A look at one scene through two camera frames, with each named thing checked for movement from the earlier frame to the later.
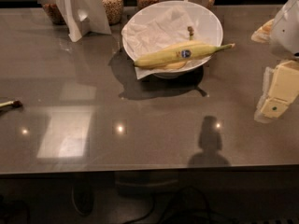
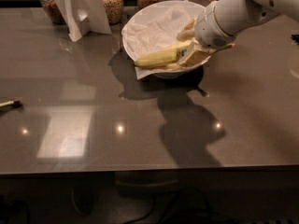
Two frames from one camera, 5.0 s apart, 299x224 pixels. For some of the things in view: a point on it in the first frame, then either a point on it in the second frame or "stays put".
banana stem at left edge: x=13 y=104 stays put
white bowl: x=162 y=24 stays put
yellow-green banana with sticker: x=177 y=52 stays put
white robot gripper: x=286 y=30 -> x=207 y=30
